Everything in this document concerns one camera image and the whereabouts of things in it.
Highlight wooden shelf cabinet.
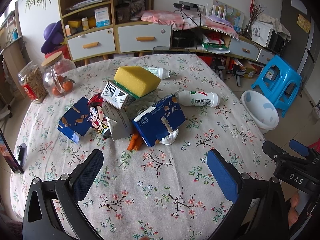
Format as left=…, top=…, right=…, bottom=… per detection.
left=57, top=0, right=173, bottom=66

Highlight white yogurt bottle green label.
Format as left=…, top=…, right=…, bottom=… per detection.
left=143, top=67, right=171, bottom=80

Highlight grey white milk carton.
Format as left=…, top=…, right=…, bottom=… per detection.
left=100, top=80, right=136, bottom=110

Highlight person's right hand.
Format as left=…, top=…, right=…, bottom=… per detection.
left=288, top=191, right=299, bottom=227

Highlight white microwave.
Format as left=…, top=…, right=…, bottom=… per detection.
left=251, top=21, right=285, bottom=49

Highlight pink cloth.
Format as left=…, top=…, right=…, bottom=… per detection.
left=141, top=10, right=239, bottom=40

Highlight floral tablecloth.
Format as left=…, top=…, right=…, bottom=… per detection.
left=10, top=54, right=275, bottom=239

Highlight blue plastic stool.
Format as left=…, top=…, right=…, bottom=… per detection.
left=251, top=55, right=302, bottom=118

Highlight glass jar with oranges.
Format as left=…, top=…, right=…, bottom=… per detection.
left=41, top=51, right=79, bottom=98

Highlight blue milk carton large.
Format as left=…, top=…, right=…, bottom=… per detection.
left=132, top=95, right=185, bottom=147

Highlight yellow green scrub sponge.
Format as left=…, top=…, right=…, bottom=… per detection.
left=113, top=66, right=161, bottom=98

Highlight purple plush toy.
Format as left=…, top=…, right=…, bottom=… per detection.
left=41, top=21, right=64, bottom=54

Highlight white trash bin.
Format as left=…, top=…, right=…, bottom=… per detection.
left=240, top=90, right=279, bottom=134

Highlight orange peel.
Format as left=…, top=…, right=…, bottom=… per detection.
left=127, top=132, right=144, bottom=151

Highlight plastic jar of snacks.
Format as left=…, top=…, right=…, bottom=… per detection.
left=18, top=61, right=48, bottom=103

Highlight blue white box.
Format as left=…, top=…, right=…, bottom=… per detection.
left=94, top=7, right=111, bottom=28

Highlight blue milk carton small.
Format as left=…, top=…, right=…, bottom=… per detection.
left=57, top=97, right=92, bottom=144

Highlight white yogurt bottle red logo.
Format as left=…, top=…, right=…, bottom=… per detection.
left=178, top=90, right=220, bottom=107

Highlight red cartoon drink can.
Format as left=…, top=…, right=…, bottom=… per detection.
left=87, top=94, right=111, bottom=139

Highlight white tissue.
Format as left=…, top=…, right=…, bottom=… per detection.
left=125, top=88, right=163, bottom=120

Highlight left grey drawer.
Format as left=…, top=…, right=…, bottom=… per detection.
left=67, top=28, right=116, bottom=61

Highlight right grey drawer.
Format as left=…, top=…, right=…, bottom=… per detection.
left=118, top=24, right=172, bottom=53

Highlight grey drawer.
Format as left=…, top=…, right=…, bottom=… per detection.
left=118, top=24, right=172, bottom=53
left=67, top=28, right=116, bottom=61

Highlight low tv cabinet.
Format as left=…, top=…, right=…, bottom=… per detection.
left=171, top=27, right=274, bottom=65

